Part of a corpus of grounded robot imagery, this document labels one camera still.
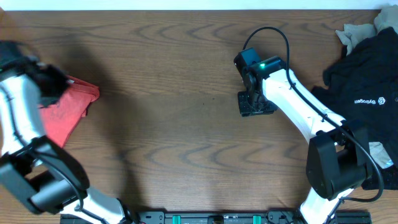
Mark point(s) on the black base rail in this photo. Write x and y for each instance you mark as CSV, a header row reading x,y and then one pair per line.
x,y
217,217

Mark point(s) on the black garment with logo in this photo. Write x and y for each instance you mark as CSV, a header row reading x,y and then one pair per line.
x,y
363,85

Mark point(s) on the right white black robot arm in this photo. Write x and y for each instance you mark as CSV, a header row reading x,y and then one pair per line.
x,y
338,159

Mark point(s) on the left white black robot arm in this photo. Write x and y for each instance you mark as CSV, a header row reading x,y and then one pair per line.
x,y
34,169

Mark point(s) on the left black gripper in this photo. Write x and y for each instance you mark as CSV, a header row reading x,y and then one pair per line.
x,y
51,86

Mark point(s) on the grey cloth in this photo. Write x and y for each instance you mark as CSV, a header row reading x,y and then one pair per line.
x,y
352,35

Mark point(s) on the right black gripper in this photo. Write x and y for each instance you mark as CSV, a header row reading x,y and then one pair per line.
x,y
255,105

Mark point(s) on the orange red t-shirt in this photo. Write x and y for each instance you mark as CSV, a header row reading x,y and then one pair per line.
x,y
62,118

